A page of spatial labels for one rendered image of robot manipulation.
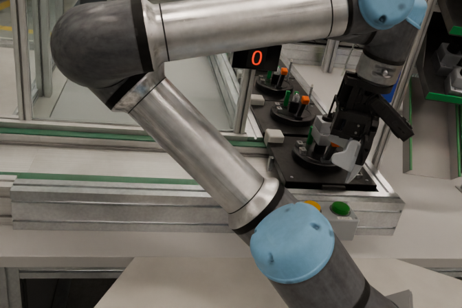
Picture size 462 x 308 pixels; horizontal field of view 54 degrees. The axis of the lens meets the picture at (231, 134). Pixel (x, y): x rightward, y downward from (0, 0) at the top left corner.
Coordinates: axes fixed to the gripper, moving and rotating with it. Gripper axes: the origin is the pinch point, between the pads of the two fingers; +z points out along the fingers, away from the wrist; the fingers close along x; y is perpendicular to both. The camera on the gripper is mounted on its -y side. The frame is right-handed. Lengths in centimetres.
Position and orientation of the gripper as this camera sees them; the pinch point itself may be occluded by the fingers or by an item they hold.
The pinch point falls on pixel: (349, 168)
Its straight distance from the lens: 95.8
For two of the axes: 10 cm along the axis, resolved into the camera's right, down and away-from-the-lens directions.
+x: -1.0, 5.1, -8.5
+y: -9.8, -2.2, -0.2
